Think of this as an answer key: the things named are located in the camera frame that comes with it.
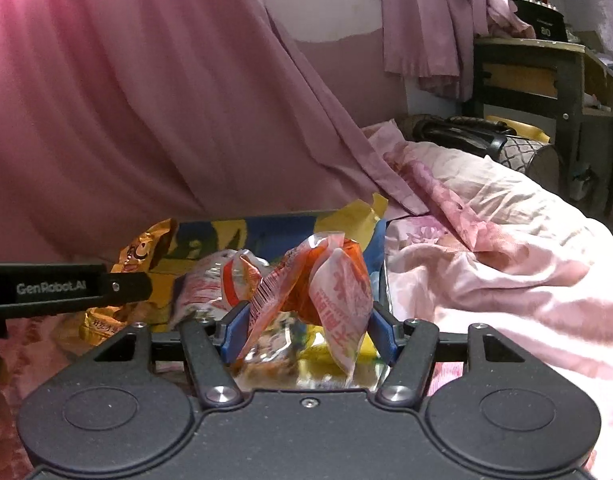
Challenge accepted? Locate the large pink curtain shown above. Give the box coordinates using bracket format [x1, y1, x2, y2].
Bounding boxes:
[0, 0, 432, 271]

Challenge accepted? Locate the orange white snack packet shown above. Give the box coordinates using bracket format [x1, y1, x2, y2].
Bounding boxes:
[234, 230, 375, 378]

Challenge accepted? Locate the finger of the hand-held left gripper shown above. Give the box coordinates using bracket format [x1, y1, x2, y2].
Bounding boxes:
[108, 273, 153, 307]

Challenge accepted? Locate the clear red white snack packet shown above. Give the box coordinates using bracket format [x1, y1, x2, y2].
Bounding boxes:
[174, 249, 274, 328]

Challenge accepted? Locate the black bag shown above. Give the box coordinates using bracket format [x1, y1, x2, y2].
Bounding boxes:
[419, 115, 510, 161]

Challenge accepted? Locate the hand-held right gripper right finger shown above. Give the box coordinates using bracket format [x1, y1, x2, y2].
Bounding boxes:
[369, 304, 580, 407]

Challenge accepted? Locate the black box with zigzag edge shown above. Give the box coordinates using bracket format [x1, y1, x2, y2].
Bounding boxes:
[509, 0, 570, 43]

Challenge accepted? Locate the grey patterned round bag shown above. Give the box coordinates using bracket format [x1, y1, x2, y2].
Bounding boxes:
[494, 132, 562, 191]

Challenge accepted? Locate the pink floral bedsheet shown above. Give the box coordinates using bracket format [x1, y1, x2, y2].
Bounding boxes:
[0, 120, 613, 480]

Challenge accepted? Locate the black yellow table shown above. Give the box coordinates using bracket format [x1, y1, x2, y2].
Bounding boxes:
[461, 35, 613, 221]

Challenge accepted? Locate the grey box with colourful lining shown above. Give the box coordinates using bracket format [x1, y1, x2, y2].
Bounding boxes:
[149, 192, 393, 391]

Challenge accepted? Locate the yellow orange snack packet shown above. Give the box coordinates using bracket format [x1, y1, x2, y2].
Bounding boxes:
[84, 217, 180, 348]

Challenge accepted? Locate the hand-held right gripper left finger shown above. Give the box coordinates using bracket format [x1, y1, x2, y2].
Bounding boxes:
[36, 301, 252, 408]

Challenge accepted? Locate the small mauve curtain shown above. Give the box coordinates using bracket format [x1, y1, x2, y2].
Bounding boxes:
[379, 0, 537, 101]

